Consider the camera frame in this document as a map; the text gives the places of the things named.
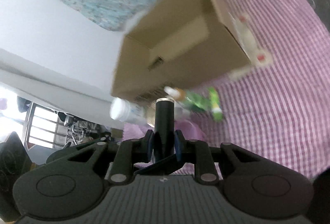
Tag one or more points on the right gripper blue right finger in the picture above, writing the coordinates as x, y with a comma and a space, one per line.
179, 144

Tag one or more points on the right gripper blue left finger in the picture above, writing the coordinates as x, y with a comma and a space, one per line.
148, 145

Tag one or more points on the black cylindrical tube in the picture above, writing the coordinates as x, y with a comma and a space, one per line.
163, 139

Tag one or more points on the green dropper bottle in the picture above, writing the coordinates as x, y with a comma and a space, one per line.
189, 100

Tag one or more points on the green lip balm tube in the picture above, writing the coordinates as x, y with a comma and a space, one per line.
216, 109

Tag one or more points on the brown cardboard box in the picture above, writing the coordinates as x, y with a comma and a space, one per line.
178, 43

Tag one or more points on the purple checkered tablecloth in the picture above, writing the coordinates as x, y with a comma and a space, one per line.
281, 111

